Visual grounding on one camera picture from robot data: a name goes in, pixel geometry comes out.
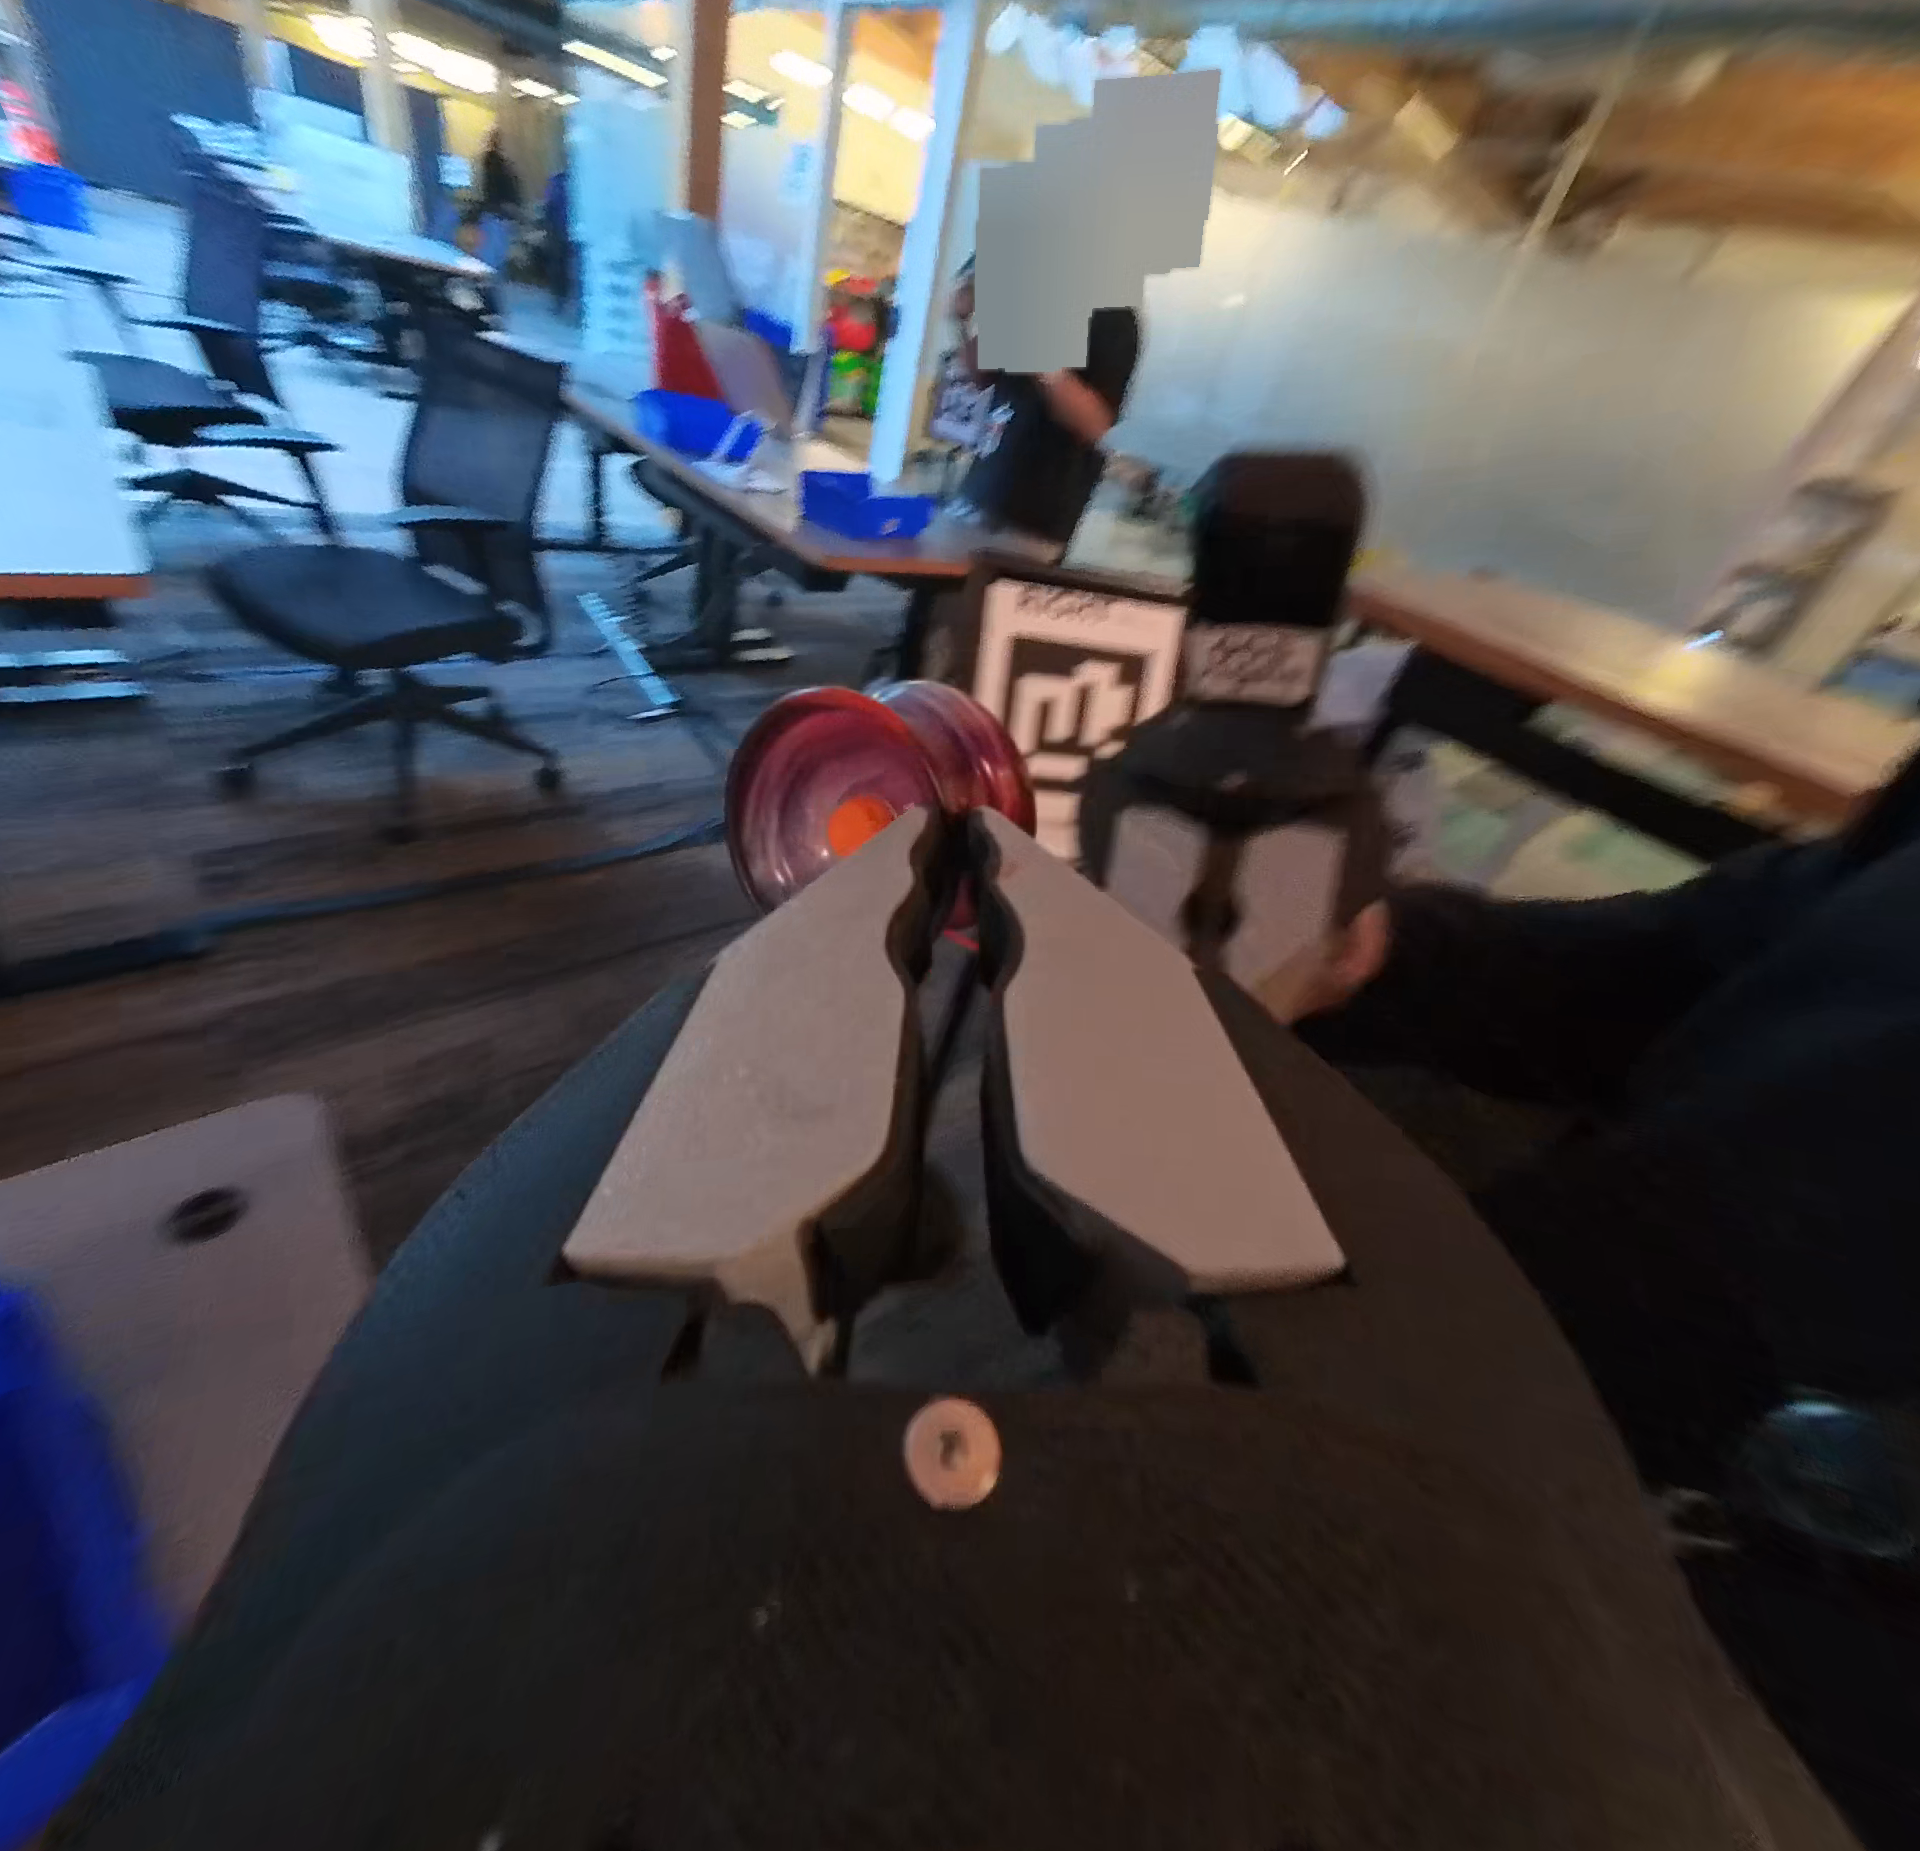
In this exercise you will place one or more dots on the person's right hand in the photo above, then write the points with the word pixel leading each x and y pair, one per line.
pixel 1341 965

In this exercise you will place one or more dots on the blue plastic container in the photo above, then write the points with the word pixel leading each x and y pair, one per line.
pixel 69 1581

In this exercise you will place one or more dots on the person's right forearm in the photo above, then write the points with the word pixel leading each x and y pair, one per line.
pixel 1620 981

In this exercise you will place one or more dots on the blue plastic bin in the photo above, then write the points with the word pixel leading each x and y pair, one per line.
pixel 862 505
pixel 698 421

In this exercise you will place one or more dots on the white desk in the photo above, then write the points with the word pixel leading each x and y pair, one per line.
pixel 61 455

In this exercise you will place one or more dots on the long wooden desk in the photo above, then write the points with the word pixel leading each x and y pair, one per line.
pixel 1201 591

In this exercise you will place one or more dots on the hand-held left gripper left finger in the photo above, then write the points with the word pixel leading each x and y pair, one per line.
pixel 765 1071

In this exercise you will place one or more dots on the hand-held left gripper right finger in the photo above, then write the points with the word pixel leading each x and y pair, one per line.
pixel 1140 1085

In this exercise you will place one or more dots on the black office chair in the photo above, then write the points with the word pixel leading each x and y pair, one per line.
pixel 404 561
pixel 210 365

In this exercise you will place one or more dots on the purple yoyo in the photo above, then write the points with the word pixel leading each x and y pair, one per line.
pixel 841 815

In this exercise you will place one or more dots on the pale wooden board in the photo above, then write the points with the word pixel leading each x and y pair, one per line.
pixel 164 1281

